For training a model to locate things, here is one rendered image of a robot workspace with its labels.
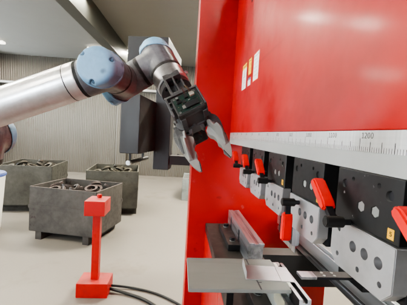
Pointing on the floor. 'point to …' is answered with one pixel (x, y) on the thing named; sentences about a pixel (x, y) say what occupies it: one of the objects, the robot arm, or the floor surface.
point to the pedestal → (88, 291)
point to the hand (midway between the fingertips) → (214, 161)
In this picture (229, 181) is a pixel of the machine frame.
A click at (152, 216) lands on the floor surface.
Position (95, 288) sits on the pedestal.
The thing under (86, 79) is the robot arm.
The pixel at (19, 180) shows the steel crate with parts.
